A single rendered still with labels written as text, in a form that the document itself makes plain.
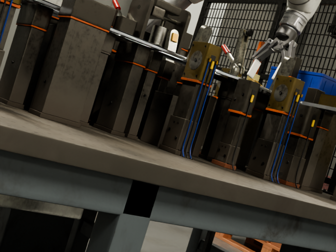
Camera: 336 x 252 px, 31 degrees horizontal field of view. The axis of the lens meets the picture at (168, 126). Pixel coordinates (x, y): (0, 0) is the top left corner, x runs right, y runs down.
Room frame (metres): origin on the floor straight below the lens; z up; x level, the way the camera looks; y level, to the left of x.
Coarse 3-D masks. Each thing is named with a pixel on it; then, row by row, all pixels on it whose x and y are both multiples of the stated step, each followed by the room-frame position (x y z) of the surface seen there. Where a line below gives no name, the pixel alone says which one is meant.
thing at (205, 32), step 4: (200, 28) 1.88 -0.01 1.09; (204, 28) 1.87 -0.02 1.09; (208, 28) 1.88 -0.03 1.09; (200, 32) 1.87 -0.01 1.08; (204, 32) 1.87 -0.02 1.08; (208, 32) 1.88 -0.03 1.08; (196, 36) 1.89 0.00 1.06; (200, 36) 1.87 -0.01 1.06; (204, 36) 1.88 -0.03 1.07; (208, 36) 1.89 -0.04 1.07; (196, 40) 1.88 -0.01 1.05; (200, 40) 1.88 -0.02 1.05; (204, 40) 1.88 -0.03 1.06; (208, 40) 1.89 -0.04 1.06
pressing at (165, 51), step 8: (24, 0) 1.80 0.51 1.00; (32, 0) 1.71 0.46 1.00; (40, 0) 1.63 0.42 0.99; (56, 8) 1.66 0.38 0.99; (56, 16) 1.86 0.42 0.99; (112, 32) 1.89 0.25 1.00; (120, 32) 1.78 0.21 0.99; (120, 40) 2.00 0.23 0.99; (128, 40) 1.98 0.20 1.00; (136, 40) 1.90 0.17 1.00; (144, 40) 1.85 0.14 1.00; (152, 48) 2.00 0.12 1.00; (160, 48) 1.87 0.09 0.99; (168, 56) 2.05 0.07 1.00; (176, 56) 2.00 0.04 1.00; (184, 56) 1.94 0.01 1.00; (184, 64) 2.09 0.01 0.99; (216, 72) 2.10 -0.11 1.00; (224, 72) 2.02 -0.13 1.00; (264, 88) 2.10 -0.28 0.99
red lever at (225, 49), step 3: (222, 45) 2.44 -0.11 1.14; (225, 45) 2.44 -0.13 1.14; (222, 48) 2.44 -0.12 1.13; (225, 48) 2.43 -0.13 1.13; (225, 51) 2.42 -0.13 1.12; (228, 51) 2.41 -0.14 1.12; (225, 54) 2.42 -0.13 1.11; (228, 54) 2.40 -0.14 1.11; (228, 57) 2.40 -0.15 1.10; (231, 57) 2.39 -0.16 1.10; (231, 60) 2.38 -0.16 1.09
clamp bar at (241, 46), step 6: (240, 30) 2.36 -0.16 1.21; (252, 30) 2.35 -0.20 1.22; (240, 36) 2.36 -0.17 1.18; (246, 36) 2.37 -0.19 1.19; (240, 42) 2.35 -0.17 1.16; (246, 42) 2.37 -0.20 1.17; (240, 48) 2.35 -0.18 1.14; (234, 54) 2.36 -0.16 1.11; (240, 54) 2.36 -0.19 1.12; (234, 60) 2.35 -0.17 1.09; (240, 60) 2.36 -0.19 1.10; (240, 66) 2.36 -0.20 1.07; (240, 72) 2.35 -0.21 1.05
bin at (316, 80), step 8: (272, 72) 2.70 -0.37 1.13; (304, 72) 2.55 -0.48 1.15; (312, 72) 2.52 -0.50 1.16; (272, 80) 2.69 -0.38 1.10; (304, 80) 2.55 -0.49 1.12; (312, 80) 2.51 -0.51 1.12; (320, 80) 2.48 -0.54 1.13; (328, 80) 2.51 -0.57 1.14; (304, 88) 2.54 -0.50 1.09; (320, 88) 2.49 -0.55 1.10; (328, 88) 2.52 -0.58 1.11; (304, 96) 2.53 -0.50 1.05
